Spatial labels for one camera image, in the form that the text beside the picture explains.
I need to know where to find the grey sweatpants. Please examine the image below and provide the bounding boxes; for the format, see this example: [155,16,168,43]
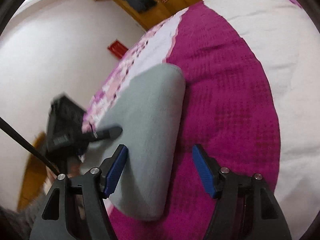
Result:
[80,63,185,221]

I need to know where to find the person's left hand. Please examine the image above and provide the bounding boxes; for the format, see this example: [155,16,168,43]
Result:
[43,157,81,194]

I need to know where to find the grey fluffy sleeve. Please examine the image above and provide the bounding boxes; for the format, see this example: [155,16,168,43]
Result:
[1,191,46,239]

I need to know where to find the wooden bedside cabinet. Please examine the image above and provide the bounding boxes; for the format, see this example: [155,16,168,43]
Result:
[17,132,54,212]

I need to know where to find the red stool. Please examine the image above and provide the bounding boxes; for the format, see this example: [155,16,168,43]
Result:
[107,40,128,60]

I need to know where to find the pink purple striped bedspread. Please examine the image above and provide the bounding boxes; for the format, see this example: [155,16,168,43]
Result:
[84,0,319,239]

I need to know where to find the black cable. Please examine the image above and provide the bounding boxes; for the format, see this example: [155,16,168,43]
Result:
[0,116,61,176]

